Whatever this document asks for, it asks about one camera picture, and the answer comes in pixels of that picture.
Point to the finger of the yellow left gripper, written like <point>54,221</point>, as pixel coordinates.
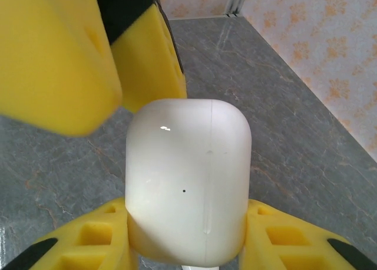
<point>150,69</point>
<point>59,60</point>

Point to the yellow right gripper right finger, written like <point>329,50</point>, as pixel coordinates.
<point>294,246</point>

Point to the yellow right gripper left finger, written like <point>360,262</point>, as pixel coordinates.
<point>73,246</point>

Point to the pale pink earbud charging case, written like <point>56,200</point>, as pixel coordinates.
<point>188,178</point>

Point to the aluminium frame post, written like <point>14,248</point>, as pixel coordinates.
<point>238,0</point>

